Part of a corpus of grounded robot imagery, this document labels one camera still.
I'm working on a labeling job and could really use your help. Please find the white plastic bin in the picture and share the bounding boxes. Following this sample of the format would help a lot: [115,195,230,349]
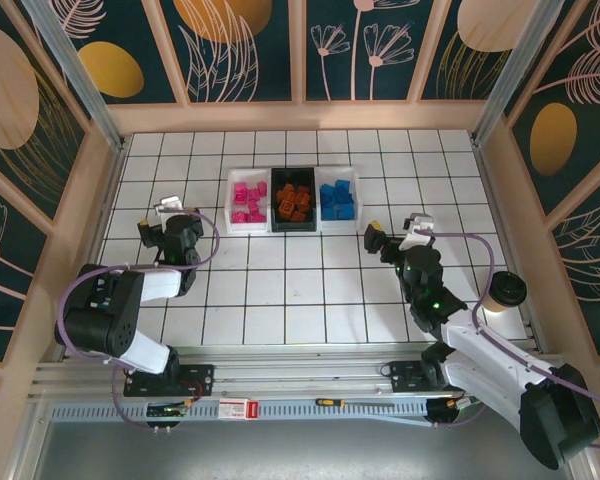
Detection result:
[223,168,274,235]
[315,167,362,232]

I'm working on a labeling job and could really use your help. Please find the paper coffee cup black lid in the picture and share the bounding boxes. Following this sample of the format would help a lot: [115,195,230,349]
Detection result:
[482,271,527,314]

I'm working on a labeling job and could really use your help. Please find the black plastic bin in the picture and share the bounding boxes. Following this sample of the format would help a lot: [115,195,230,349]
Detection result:
[268,167,320,235]

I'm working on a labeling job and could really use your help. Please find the yellow black screwdriver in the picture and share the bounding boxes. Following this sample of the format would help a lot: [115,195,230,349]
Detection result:
[314,397,396,409]

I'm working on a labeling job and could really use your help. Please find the small circuit board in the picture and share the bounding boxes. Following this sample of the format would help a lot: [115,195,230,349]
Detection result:
[146,402,189,419]

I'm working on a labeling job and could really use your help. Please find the red white label tag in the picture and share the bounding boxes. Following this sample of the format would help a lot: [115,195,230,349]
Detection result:
[218,398,260,420]

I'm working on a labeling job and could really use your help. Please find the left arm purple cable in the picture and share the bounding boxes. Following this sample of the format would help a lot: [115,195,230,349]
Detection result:
[54,209,222,431]

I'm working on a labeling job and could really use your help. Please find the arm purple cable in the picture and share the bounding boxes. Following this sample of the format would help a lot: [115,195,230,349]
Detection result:
[54,209,222,431]
[412,229,600,429]

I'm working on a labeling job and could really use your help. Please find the aluminium table side rail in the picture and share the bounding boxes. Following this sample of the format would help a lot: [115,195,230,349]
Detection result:
[472,142,549,351]
[62,144,131,351]

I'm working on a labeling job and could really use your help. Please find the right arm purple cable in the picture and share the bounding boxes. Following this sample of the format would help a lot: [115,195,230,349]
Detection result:
[412,229,600,429]

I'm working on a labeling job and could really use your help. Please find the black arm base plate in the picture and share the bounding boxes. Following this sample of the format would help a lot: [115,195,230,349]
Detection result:
[389,360,481,394]
[124,364,216,399]

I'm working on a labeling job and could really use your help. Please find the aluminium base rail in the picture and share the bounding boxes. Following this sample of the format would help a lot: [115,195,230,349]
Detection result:
[29,344,574,401]

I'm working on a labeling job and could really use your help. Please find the aluminium frame post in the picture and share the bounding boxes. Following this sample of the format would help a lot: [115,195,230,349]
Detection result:
[19,0,129,151]
[472,0,566,146]

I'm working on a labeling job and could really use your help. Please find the grey slotted cable duct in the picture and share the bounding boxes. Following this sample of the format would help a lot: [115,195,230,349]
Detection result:
[49,399,431,426]

